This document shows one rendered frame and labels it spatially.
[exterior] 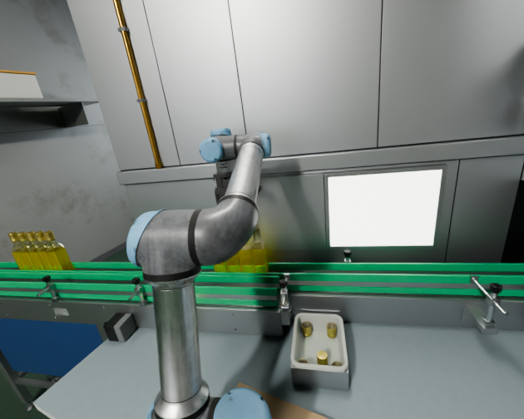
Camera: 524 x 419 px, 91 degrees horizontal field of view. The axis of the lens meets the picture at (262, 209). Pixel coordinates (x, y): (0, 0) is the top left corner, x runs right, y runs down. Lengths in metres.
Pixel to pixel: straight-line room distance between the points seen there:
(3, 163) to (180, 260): 3.19
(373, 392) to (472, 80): 1.04
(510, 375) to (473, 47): 1.01
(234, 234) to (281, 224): 0.65
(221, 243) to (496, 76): 1.02
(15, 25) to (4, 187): 1.63
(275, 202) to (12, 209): 3.00
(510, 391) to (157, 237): 1.04
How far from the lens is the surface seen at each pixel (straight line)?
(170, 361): 0.62
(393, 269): 1.15
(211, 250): 0.48
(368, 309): 1.13
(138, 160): 1.33
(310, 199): 1.07
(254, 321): 1.08
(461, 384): 1.09
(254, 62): 1.08
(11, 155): 3.64
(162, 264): 0.53
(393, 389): 1.02
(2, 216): 3.60
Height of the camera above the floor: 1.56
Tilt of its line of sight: 20 degrees down
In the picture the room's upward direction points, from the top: 7 degrees counter-clockwise
